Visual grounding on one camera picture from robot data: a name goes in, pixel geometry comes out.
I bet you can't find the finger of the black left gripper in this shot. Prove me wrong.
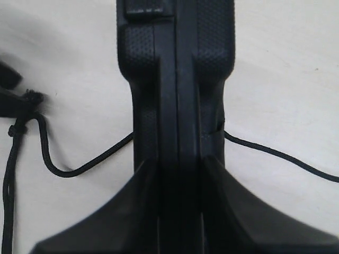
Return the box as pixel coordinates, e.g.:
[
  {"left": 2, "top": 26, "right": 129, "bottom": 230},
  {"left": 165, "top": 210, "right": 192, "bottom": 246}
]
[
  {"left": 0, "top": 61, "right": 22, "bottom": 89},
  {"left": 1, "top": 88, "right": 40, "bottom": 119}
]

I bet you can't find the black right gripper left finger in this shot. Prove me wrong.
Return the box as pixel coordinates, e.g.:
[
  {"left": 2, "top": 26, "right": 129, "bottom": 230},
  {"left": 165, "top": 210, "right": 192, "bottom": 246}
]
[{"left": 32, "top": 159, "right": 158, "bottom": 253}]

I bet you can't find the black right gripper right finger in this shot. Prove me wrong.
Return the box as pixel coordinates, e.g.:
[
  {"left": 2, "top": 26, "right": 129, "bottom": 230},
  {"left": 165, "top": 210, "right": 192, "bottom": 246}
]
[{"left": 202, "top": 156, "right": 338, "bottom": 253}]

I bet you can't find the black cord with knot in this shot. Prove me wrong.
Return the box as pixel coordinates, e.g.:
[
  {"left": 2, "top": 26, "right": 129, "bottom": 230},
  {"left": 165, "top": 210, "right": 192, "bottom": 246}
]
[{"left": 0, "top": 88, "right": 339, "bottom": 254}]

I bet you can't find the black plastic case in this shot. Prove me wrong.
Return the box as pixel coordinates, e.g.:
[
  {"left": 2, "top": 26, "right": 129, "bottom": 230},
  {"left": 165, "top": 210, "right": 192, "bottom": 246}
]
[{"left": 116, "top": 1, "right": 235, "bottom": 253}]

